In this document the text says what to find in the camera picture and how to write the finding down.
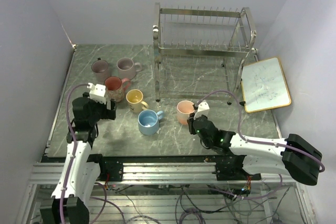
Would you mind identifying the orange white mug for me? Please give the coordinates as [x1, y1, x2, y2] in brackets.
[176, 100, 194, 125]

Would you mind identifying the red mug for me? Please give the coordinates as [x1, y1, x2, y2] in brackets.
[104, 76, 131, 102]

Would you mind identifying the dark mauve mug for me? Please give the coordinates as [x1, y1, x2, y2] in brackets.
[91, 58, 111, 82]

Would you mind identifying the cream yellow mug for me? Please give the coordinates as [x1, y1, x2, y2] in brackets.
[126, 89, 149, 113]

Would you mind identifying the light purple mug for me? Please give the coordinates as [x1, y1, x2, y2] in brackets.
[117, 57, 142, 80]

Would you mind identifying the blue mug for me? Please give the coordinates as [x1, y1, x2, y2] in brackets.
[138, 110, 164, 135]

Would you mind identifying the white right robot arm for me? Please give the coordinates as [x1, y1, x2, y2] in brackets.
[187, 113, 322, 186]

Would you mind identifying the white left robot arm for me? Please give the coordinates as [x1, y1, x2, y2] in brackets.
[40, 92, 116, 223]

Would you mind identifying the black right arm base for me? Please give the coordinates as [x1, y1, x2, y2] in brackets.
[209, 155, 261, 181]

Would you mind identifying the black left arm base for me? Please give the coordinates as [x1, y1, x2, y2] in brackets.
[87, 154, 123, 182]

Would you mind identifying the metal two-tier dish rack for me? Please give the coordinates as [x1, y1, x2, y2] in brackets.
[152, 3, 257, 102]

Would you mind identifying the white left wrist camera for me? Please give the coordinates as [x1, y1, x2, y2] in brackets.
[88, 83, 107, 104]

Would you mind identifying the whiteboard with yellow frame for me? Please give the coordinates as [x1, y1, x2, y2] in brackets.
[241, 57, 291, 113]

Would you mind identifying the aluminium mounting rail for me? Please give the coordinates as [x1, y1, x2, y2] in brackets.
[28, 161, 305, 185]

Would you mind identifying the wire shelf with cables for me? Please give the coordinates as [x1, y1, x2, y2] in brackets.
[15, 182, 316, 224]

